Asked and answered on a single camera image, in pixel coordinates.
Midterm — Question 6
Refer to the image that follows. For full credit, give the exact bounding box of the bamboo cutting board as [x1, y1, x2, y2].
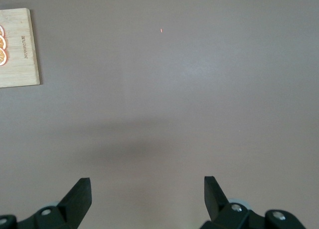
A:
[0, 7, 41, 89]

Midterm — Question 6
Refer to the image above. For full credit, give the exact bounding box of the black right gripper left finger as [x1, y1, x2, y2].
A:
[0, 177, 93, 229]

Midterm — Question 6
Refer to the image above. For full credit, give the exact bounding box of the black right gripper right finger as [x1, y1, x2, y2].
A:
[198, 175, 307, 229]

